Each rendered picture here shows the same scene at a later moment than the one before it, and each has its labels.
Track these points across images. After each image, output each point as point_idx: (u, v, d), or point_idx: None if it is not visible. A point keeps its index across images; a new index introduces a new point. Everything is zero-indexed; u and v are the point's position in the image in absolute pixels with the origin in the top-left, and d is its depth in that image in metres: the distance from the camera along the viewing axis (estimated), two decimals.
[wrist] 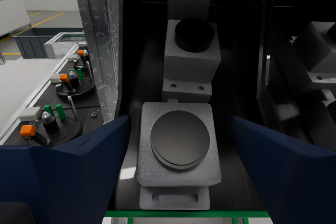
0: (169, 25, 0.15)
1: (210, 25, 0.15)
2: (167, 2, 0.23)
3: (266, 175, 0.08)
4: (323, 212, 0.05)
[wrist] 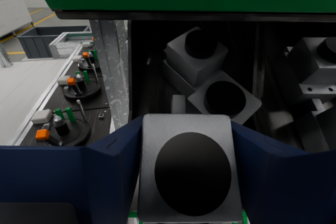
0: (217, 76, 0.15)
1: (253, 100, 0.14)
2: (163, 64, 0.20)
3: (244, 175, 0.08)
4: (291, 212, 0.05)
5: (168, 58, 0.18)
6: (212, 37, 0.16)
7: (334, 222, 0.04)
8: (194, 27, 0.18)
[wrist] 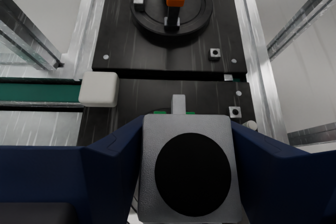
0: None
1: None
2: None
3: (244, 175, 0.08)
4: (291, 212, 0.05)
5: None
6: None
7: (334, 222, 0.04)
8: None
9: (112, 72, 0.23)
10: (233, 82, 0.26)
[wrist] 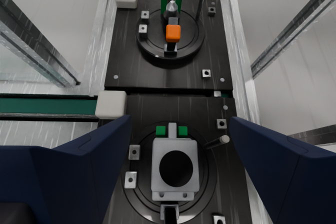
0: None
1: None
2: None
3: (266, 175, 0.08)
4: (323, 212, 0.05)
5: None
6: None
7: None
8: None
9: (121, 91, 0.29)
10: (221, 98, 0.31)
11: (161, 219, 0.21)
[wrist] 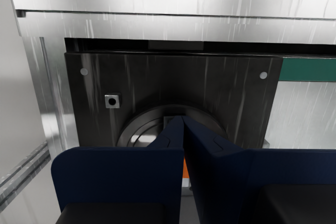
0: None
1: None
2: None
3: (196, 174, 0.08)
4: (222, 212, 0.05)
5: None
6: None
7: (251, 222, 0.04)
8: None
9: None
10: None
11: None
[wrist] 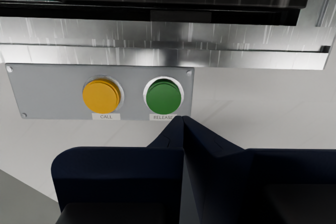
0: None
1: None
2: None
3: (196, 174, 0.08)
4: (222, 212, 0.05)
5: None
6: None
7: (251, 222, 0.04)
8: None
9: None
10: None
11: None
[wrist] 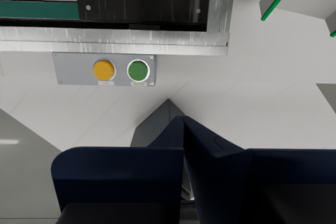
0: None
1: None
2: None
3: (196, 174, 0.08)
4: (222, 212, 0.05)
5: None
6: None
7: (251, 222, 0.04)
8: None
9: None
10: None
11: None
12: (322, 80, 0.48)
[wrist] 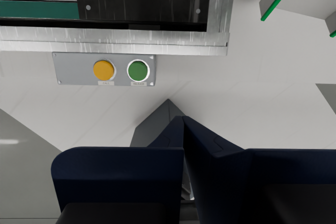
0: None
1: None
2: None
3: (196, 174, 0.08)
4: (222, 212, 0.05)
5: None
6: None
7: (251, 222, 0.04)
8: None
9: None
10: None
11: None
12: (322, 80, 0.48)
